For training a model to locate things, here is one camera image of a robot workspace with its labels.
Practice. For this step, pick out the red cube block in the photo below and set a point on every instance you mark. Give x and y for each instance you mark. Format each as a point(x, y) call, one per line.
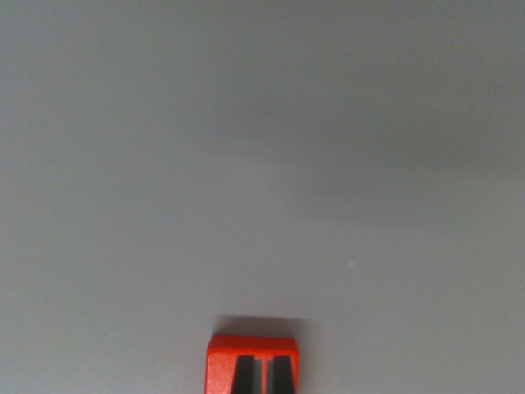
point(219, 369)

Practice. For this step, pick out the white plastic bin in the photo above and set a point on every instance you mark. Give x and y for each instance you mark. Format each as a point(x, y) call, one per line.
point(262, 164)

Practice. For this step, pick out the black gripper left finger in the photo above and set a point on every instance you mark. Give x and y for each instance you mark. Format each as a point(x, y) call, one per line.
point(244, 377)

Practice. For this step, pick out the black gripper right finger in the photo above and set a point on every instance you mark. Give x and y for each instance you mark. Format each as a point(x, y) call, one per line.
point(283, 377)

